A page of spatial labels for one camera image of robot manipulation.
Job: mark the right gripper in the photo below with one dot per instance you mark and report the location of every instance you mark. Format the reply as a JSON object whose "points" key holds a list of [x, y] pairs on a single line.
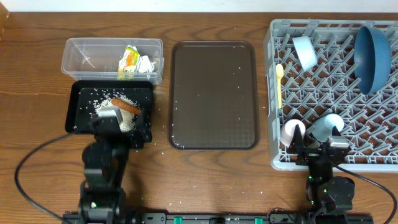
{"points": [[298, 146]]}

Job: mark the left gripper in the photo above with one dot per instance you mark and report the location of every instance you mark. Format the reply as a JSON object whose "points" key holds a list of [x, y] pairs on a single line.
{"points": [[144, 130]]}

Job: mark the light blue plastic cup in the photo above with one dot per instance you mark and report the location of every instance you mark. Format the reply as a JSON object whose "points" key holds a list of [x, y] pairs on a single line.
{"points": [[324, 126]]}

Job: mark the pink plastic cup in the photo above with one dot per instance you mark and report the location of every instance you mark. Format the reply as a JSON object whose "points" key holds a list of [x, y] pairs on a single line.
{"points": [[287, 131]]}

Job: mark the orange carrot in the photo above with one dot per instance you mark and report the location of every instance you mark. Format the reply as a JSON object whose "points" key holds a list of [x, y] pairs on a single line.
{"points": [[126, 106]]}

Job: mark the snack wrapper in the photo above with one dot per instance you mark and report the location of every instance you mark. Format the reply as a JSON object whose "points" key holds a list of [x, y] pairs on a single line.
{"points": [[133, 62]]}

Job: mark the yellow plastic spoon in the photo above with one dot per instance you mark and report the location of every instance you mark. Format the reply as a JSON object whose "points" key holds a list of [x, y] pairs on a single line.
{"points": [[279, 75]]}

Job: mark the light blue small bowl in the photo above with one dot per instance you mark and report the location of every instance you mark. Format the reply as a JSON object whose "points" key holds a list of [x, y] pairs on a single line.
{"points": [[305, 52]]}

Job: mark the dark blue bowl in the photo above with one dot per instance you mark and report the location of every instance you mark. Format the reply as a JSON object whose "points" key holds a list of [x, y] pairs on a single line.
{"points": [[372, 54]]}

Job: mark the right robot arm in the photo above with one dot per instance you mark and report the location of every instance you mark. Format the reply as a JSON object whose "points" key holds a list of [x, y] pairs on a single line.
{"points": [[331, 196]]}

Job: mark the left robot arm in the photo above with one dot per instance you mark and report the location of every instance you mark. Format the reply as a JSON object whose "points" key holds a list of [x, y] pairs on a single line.
{"points": [[103, 200]]}

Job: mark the grey dishwasher rack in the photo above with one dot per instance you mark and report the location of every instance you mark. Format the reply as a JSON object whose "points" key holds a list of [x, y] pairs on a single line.
{"points": [[331, 87]]}

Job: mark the clear plastic waste bin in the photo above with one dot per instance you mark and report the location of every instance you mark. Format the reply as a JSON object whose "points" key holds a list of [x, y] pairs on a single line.
{"points": [[97, 58]]}

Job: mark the black rectangular tray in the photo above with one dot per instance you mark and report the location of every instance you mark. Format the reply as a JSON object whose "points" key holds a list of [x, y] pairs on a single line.
{"points": [[88, 96]]}

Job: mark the brown serving tray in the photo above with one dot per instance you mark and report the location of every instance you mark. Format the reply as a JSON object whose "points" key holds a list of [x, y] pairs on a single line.
{"points": [[213, 96]]}

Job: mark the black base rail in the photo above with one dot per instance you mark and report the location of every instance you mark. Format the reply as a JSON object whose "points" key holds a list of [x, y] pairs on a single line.
{"points": [[162, 218]]}

